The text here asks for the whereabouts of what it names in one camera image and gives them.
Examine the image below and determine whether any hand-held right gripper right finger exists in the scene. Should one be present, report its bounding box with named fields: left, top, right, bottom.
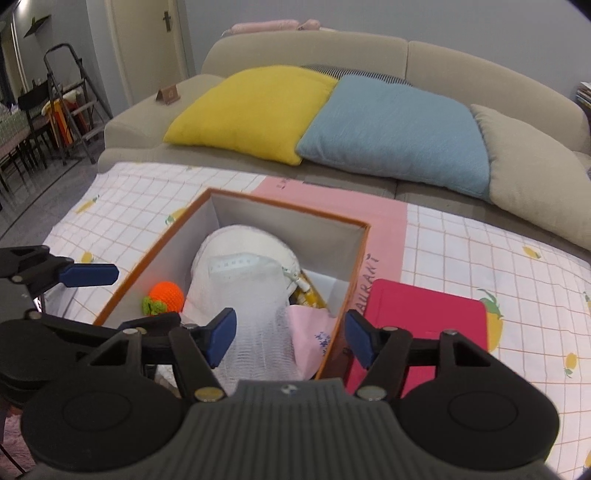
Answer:
left=344, top=309, right=493, bottom=401

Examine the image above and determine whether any orange-rimmed cardboard box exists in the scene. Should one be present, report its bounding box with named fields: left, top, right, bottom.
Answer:
left=92, top=187, right=373, bottom=382

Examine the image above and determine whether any blue pillow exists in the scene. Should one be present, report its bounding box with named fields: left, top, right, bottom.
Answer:
left=295, top=75, right=491, bottom=202

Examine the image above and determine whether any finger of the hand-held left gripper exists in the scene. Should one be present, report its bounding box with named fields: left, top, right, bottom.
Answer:
left=25, top=310, right=183, bottom=345
left=0, top=246, right=120, bottom=297

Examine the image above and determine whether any striped pillow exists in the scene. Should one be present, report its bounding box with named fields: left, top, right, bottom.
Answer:
left=300, top=65, right=413, bottom=88

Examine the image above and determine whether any orange knitted toy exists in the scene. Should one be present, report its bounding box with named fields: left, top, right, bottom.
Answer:
left=141, top=282, right=187, bottom=317

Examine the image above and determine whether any yellow tube in box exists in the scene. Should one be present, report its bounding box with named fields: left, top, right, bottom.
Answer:
left=290, top=272, right=329, bottom=309

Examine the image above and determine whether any white mesh cap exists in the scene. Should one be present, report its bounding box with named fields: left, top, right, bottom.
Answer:
left=182, top=224, right=302, bottom=385

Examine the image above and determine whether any pink cloth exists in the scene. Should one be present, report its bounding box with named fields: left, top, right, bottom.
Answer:
left=288, top=305, right=341, bottom=380

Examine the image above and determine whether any white door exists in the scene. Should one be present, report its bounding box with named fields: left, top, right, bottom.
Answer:
left=104, top=0, right=197, bottom=110

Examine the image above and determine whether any black dining chair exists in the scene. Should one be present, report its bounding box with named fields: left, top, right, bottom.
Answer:
left=17, top=83, right=59, bottom=163

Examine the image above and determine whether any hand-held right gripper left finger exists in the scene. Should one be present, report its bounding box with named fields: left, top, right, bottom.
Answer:
left=90, top=308, right=238, bottom=401

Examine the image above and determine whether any beige sofa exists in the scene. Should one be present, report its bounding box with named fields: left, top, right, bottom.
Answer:
left=104, top=31, right=591, bottom=260

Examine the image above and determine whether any metal step ladder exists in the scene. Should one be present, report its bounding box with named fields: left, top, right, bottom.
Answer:
left=43, top=43, right=114, bottom=165

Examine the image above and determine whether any lemon print checked tablecloth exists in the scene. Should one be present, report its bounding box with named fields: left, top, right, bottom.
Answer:
left=44, top=161, right=591, bottom=477

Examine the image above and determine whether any beige pillow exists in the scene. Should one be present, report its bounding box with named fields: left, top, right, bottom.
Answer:
left=470, top=104, right=591, bottom=251

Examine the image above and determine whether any dark wall shelf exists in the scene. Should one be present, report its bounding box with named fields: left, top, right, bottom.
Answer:
left=23, top=14, right=52, bottom=38

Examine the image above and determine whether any yellow pillow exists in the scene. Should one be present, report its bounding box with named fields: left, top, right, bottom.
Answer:
left=163, top=65, right=339, bottom=166

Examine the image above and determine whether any pink plush roll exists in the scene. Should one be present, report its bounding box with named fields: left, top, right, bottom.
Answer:
left=222, top=18, right=322, bottom=37

